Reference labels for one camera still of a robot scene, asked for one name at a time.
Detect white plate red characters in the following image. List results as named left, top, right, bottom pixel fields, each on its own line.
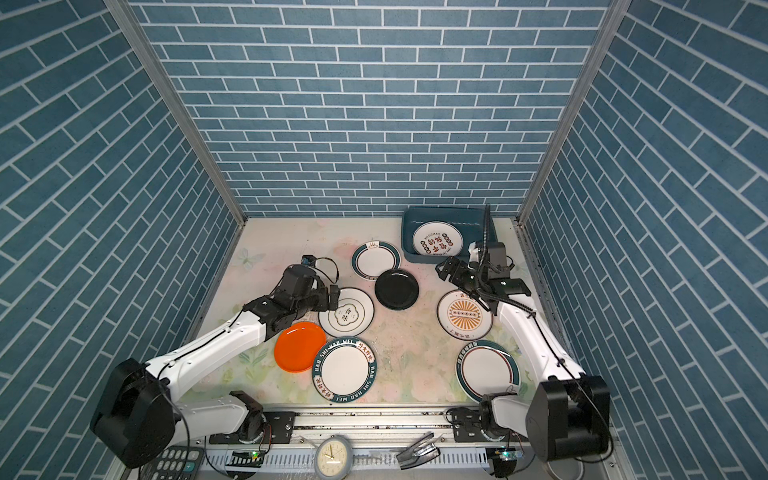
left=412, top=221, right=464, bottom=257

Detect small green rim plate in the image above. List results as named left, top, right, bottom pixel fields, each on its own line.
left=351, top=240, right=401, bottom=281

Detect green red rim plate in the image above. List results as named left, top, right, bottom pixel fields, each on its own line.
left=455, top=340, right=521, bottom=402

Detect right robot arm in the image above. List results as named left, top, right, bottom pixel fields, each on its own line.
left=435, top=242, right=615, bottom=464

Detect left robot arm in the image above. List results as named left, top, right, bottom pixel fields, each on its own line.
left=90, top=256, right=340, bottom=469

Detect teal plastic bin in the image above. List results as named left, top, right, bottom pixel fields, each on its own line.
left=401, top=206, right=497, bottom=264

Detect orange sunburst plate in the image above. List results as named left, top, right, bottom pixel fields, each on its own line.
left=437, top=290, right=493, bottom=341

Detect white plate flower outline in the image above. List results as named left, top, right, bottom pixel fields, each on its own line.
left=318, top=288, right=375, bottom=337

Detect green rim lettered plate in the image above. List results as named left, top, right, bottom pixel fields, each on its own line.
left=311, top=336, right=378, bottom=403

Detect black plate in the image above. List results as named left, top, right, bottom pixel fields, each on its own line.
left=374, top=268, right=420, bottom=311

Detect white analog clock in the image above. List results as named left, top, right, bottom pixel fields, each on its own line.
left=313, top=436, right=353, bottom=480

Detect black stapler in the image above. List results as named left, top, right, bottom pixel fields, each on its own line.
left=396, top=432, right=441, bottom=470

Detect black calculator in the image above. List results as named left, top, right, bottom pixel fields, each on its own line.
left=139, top=445, right=204, bottom=480

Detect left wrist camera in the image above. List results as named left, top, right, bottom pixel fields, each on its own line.
left=301, top=254, right=317, bottom=267

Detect aluminium rail base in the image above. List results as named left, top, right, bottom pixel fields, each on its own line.
left=165, top=405, right=585, bottom=479

